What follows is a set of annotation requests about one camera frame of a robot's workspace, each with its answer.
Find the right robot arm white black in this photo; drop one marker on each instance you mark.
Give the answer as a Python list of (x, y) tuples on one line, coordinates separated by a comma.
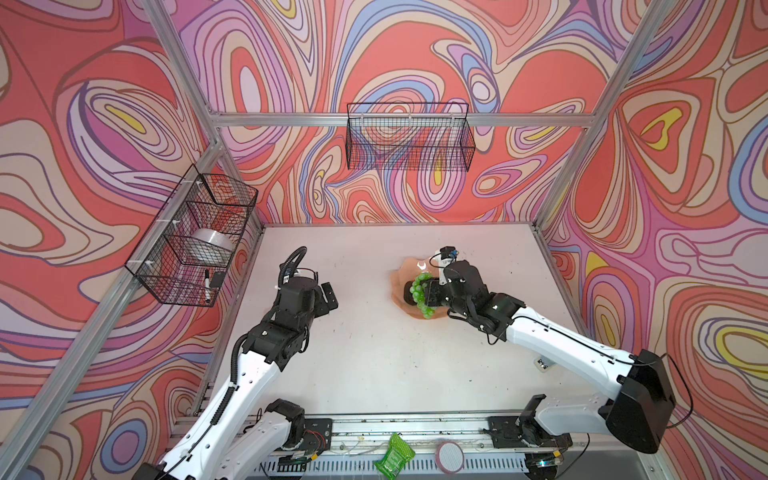
[(633, 399)]

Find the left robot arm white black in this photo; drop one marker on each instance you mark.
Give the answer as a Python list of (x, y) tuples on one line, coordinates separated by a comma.
[(218, 445)]

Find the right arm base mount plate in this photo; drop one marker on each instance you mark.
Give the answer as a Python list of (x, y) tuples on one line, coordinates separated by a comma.
[(523, 432)]

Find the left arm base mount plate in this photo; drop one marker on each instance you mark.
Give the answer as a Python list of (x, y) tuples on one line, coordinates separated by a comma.
[(317, 436)]

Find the black wire basket left wall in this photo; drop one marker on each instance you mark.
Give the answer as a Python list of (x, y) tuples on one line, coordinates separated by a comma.
[(168, 262)]

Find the green fake grape bunch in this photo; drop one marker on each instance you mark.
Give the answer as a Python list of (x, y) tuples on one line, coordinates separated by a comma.
[(418, 297)]

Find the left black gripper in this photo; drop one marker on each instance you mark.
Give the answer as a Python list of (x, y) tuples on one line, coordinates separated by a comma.
[(322, 306)]

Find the black wire basket back wall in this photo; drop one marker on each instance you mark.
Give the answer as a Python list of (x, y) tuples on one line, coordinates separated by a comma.
[(409, 136)]

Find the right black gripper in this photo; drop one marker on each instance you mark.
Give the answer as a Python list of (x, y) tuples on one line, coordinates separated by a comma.
[(433, 286)]

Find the pink faceted fruit bowl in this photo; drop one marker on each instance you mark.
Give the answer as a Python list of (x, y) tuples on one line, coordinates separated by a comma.
[(408, 270)]

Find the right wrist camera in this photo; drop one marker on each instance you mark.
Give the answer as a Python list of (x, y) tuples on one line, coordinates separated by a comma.
[(447, 255)]

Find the round white pink disc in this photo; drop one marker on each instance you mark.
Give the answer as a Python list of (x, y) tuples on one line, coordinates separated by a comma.
[(449, 458)]

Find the black wire basket wall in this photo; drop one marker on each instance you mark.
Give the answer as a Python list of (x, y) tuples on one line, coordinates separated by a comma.
[(409, 136), (168, 262)]

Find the white tape roll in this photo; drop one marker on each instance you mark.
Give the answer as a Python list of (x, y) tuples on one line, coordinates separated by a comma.
[(214, 238)]

